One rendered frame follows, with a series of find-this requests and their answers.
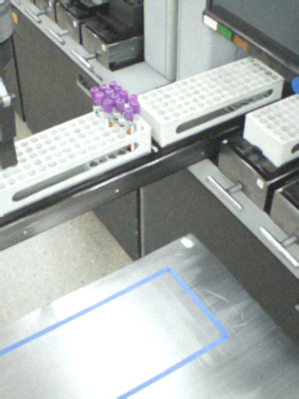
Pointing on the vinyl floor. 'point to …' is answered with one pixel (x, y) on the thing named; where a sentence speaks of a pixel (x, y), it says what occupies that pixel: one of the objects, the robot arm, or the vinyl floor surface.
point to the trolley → (151, 337)
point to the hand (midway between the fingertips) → (4, 148)
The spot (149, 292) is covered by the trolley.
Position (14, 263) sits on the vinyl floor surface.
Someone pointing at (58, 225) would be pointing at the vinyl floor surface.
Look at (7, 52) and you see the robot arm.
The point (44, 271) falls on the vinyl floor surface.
